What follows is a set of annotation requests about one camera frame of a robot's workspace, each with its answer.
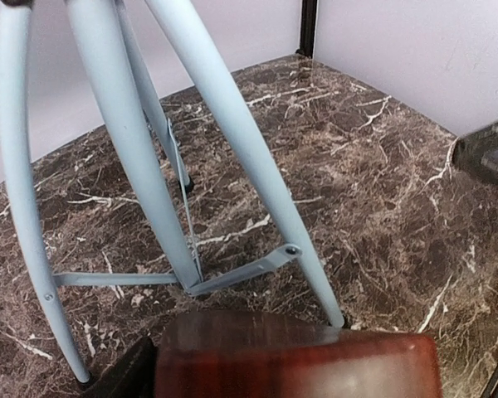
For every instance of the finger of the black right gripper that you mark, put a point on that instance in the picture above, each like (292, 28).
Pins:
(472, 154)

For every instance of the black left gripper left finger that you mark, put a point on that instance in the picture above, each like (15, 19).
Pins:
(131, 376)

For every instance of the red-brown wooden metronome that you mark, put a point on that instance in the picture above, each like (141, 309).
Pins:
(226, 353)

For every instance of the grey perforated music stand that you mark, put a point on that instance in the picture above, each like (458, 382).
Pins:
(130, 108)

